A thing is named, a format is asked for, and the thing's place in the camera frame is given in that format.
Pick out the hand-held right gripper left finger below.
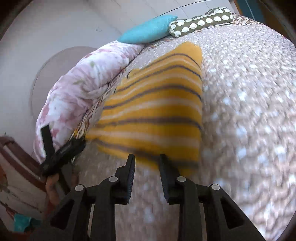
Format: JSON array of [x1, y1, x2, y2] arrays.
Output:
[[35, 153, 136, 241]]

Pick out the yellow striped small garment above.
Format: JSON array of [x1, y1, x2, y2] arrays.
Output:
[[85, 42, 205, 176]]

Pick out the dark wooden bed frame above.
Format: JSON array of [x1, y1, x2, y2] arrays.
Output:
[[0, 136, 51, 218]]

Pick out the green white-dotted bolster pillow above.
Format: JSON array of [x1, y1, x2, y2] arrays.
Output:
[[168, 7, 234, 38]]

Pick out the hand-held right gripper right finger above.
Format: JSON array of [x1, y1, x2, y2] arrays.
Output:
[[159, 153, 266, 241]]

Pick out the pink floral quilt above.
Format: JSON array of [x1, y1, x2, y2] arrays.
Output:
[[33, 40, 146, 164]]

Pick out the patterned quilted bedspread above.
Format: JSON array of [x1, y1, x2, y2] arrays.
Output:
[[69, 13, 296, 241]]

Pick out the person's left hand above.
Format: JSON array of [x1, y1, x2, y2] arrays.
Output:
[[44, 173, 80, 211]]

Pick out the teal cloth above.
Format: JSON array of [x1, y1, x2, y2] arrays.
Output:
[[13, 213, 41, 233]]

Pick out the turquoise pillow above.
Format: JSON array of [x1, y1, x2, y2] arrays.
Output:
[[117, 14, 178, 44]]

